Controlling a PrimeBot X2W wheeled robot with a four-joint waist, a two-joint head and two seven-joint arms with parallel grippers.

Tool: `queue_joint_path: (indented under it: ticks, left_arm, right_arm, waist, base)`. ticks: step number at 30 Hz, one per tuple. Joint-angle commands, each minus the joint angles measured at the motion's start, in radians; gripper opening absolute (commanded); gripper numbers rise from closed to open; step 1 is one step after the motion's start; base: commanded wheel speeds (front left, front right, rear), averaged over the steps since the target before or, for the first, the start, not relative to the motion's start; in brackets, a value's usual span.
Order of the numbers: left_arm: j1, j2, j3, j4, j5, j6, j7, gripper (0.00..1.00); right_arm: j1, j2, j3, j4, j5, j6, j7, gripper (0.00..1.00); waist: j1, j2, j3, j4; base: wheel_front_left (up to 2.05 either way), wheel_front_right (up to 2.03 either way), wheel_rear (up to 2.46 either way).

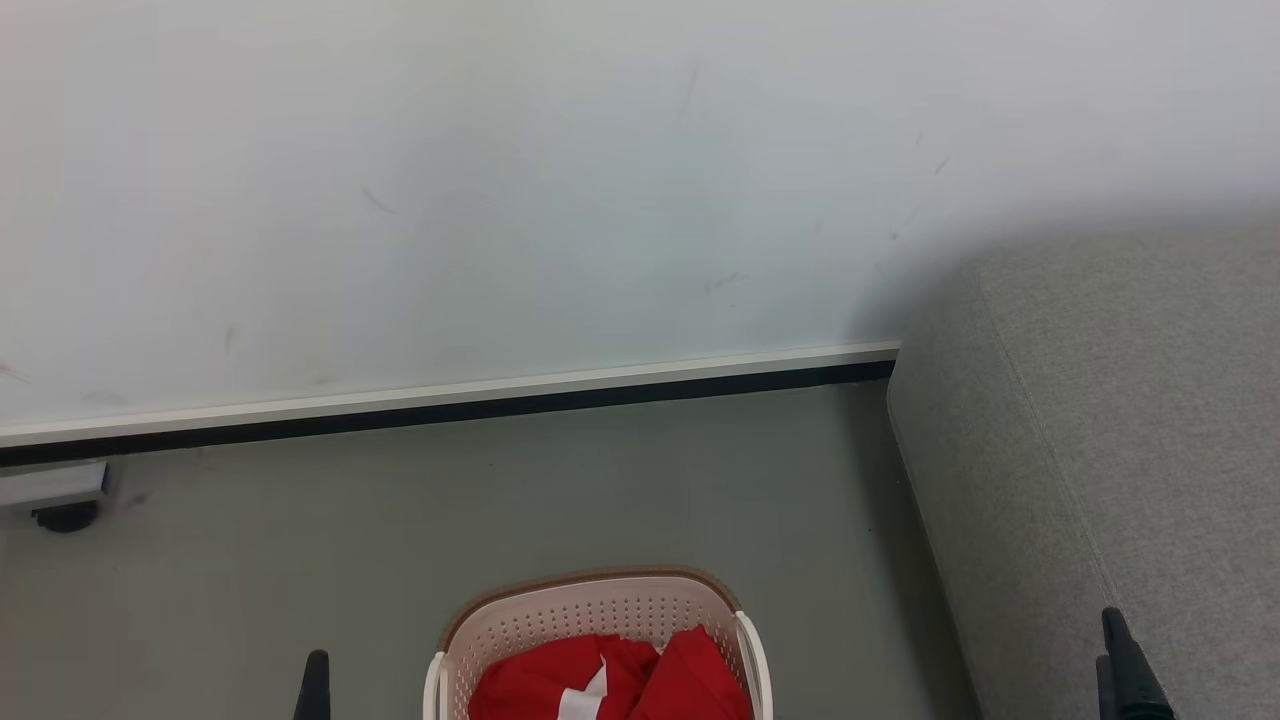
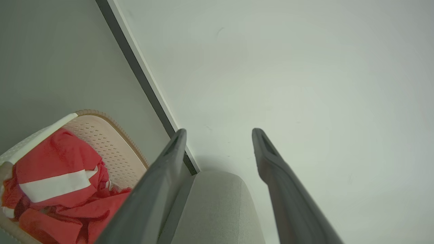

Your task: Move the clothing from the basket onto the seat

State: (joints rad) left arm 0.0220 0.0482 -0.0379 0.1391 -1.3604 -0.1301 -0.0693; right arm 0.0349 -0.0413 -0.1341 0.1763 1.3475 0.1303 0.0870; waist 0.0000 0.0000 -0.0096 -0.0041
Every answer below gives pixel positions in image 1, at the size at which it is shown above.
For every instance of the cream perforated laundry basket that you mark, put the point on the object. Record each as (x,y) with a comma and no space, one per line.
(590,605)

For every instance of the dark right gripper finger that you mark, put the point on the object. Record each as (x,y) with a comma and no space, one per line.
(1135,680)
(1105,695)

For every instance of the black round appliance foot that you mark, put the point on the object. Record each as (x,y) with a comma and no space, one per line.
(66,517)

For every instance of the white and black baseboard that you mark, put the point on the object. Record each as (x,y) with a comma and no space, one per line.
(450,398)

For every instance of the red shirt white striped collar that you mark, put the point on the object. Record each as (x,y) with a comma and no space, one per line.
(540,680)

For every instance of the grey appliance base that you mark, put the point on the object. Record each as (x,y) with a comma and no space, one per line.
(50,484)

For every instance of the grey fabric sofa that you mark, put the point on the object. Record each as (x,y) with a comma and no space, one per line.
(1120,420)

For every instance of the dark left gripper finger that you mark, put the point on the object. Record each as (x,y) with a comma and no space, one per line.
(314,690)

